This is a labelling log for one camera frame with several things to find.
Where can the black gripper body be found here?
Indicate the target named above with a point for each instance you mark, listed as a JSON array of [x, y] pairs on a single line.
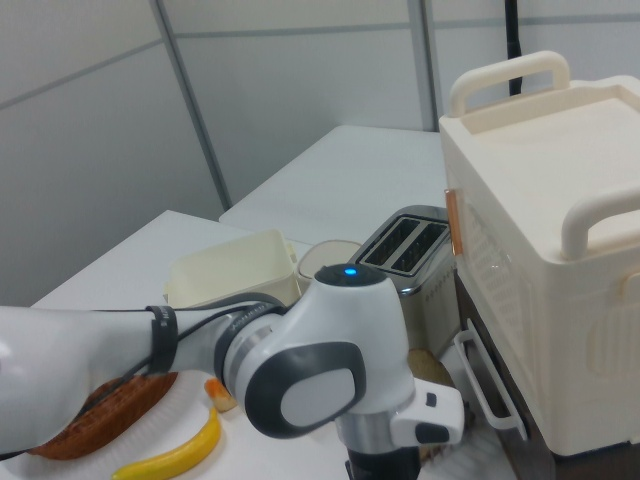
[[385, 465]]

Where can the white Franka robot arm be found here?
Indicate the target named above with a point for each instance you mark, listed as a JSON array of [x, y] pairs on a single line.
[[325, 330]]

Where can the brown bread slice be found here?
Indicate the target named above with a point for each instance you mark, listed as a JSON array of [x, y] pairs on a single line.
[[430, 367]]

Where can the orange glazed bread bun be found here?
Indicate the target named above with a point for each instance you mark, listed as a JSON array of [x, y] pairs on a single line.
[[220, 392]]

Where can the silver two-slot toaster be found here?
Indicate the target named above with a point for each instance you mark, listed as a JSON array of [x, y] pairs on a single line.
[[425, 285]]

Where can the yellow banana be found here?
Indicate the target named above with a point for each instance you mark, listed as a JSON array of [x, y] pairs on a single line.
[[185, 452]]

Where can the cream rectangular plastic box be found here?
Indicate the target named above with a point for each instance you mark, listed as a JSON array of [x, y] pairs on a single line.
[[235, 275]]

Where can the brown wicker basket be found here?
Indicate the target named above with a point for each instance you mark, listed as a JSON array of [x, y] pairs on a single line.
[[120, 415]]

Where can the large cream toy cabinet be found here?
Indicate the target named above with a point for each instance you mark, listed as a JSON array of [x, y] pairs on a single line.
[[550, 225]]

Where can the black pole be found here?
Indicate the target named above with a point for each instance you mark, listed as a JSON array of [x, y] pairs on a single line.
[[514, 45]]

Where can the grey partition post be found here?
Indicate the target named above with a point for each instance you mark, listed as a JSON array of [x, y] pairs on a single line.
[[427, 65], [195, 100]]

